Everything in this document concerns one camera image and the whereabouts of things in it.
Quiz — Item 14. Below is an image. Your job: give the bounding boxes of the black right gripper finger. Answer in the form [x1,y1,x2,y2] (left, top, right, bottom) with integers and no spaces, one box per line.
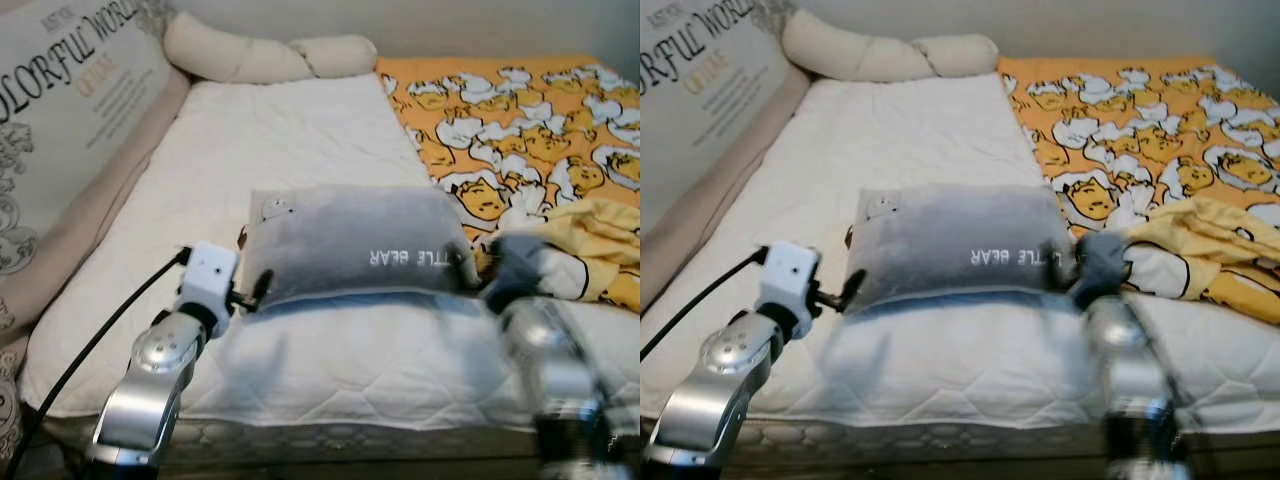
[455,243,483,293]
[1043,240,1076,289]

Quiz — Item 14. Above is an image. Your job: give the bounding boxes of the grey little bear pillow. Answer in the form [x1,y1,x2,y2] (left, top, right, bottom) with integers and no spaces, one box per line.
[845,183,1081,313]
[238,183,481,311]

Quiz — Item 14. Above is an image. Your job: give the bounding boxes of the yellow cartoon blanket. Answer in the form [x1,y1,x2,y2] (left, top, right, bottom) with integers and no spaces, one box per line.
[1085,195,1280,326]
[480,197,641,313]

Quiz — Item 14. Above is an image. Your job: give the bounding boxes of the white quilted mattress pad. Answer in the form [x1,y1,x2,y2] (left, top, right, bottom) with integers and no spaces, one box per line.
[640,72,1280,433]
[18,72,641,433]

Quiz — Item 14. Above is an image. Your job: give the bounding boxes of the grey patterned mattress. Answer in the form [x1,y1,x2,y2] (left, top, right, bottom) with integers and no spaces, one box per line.
[40,415,641,466]
[650,415,1280,466]

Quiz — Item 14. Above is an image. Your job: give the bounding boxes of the orange cartoon bed sheet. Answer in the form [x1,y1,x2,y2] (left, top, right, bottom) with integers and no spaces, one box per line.
[376,55,641,241]
[998,55,1280,236]

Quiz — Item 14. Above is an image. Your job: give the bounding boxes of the printed colorful world headboard cushion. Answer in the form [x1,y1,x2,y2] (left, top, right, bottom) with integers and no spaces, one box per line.
[0,0,179,281]
[640,0,798,236]

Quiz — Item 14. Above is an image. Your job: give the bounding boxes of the beige knotted bolster pillow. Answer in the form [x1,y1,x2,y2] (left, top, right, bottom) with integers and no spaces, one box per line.
[782,8,1001,83]
[163,12,379,85]

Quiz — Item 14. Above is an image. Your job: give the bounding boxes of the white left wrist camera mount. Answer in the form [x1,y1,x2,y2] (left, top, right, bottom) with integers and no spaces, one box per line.
[757,241,823,313]
[178,241,241,313]

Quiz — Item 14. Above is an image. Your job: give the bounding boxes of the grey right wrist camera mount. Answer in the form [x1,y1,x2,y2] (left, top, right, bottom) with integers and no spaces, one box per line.
[482,232,549,313]
[1070,232,1131,311]

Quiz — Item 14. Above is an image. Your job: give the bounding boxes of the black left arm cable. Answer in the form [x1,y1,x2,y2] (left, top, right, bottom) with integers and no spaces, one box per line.
[5,248,193,480]
[640,248,769,363]

